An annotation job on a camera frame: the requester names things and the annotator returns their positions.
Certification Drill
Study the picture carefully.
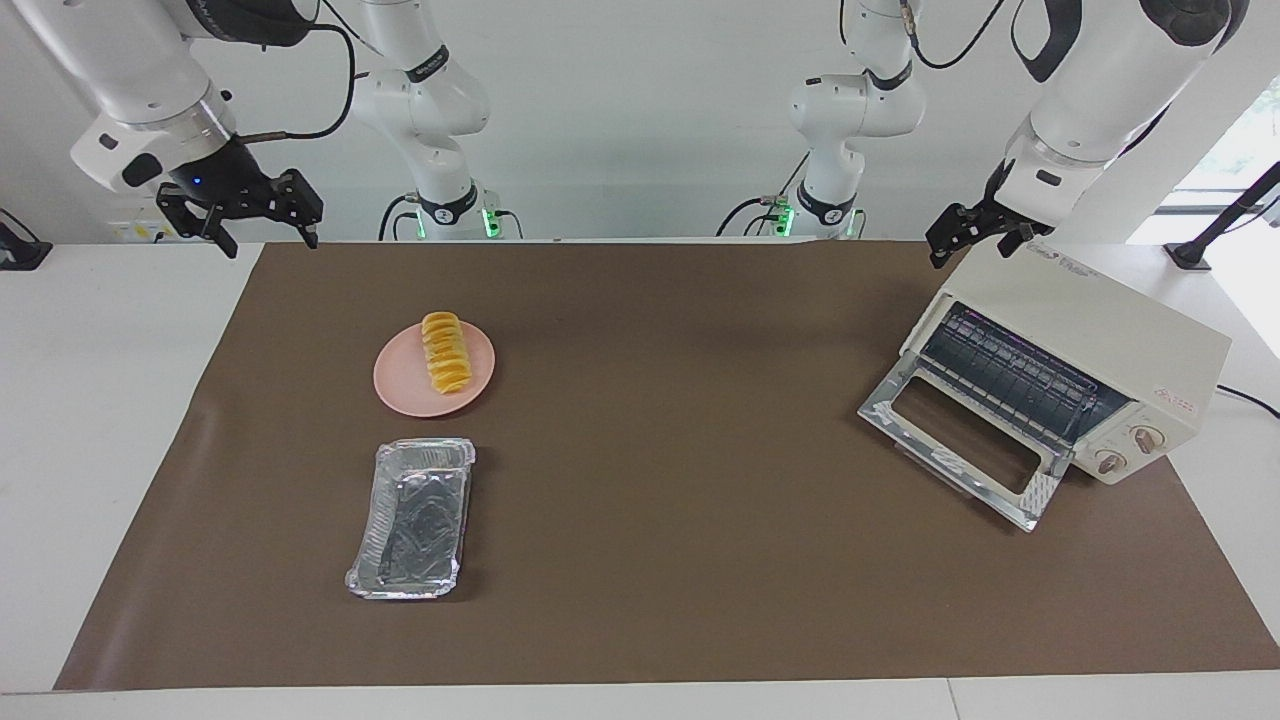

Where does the yellow twisted bread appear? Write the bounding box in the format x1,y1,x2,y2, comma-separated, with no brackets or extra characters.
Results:
420,311,474,395

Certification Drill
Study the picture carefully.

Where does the aluminium foil tray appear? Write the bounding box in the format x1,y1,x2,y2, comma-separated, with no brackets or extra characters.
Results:
345,437,478,601

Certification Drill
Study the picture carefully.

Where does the cream toaster oven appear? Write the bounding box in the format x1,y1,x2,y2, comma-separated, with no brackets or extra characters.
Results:
857,243,1233,533

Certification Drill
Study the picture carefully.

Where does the glass oven door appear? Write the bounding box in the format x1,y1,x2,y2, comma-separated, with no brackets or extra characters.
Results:
857,358,1073,533

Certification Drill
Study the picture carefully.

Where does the pink round plate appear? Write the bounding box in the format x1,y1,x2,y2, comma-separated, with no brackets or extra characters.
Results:
373,322,497,419

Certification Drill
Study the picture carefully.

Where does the brown table mat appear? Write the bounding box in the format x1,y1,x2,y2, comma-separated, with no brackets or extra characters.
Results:
52,240,1280,693

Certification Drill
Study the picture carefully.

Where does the black right base cable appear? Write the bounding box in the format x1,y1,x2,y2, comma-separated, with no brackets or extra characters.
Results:
378,193,421,242

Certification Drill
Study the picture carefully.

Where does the black base cable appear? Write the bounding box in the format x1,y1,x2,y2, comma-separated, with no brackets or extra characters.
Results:
378,193,421,242
715,150,813,239

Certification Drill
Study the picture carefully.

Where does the white wall power outlet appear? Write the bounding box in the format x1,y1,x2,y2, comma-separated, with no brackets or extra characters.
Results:
108,218,181,244

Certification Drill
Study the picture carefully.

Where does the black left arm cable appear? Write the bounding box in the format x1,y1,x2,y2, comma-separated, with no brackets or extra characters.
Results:
898,0,1009,72

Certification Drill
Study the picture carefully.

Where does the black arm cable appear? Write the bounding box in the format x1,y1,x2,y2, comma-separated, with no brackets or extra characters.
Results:
240,0,358,143
898,0,1009,72

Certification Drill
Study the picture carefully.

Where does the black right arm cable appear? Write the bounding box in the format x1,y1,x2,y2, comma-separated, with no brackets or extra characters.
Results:
240,0,358,143

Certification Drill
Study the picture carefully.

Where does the black clamp mount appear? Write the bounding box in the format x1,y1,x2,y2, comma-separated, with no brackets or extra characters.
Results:
0,208,53,271

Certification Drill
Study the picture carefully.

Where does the black left base cable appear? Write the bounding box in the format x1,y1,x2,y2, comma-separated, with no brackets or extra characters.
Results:
715,150,813,239

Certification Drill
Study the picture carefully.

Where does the black camera stand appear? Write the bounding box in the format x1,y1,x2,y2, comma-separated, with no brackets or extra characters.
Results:
1165,160,1280,271

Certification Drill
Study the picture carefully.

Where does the black oven power cable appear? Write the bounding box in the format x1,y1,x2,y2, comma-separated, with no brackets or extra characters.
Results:
1215,383,1280,419

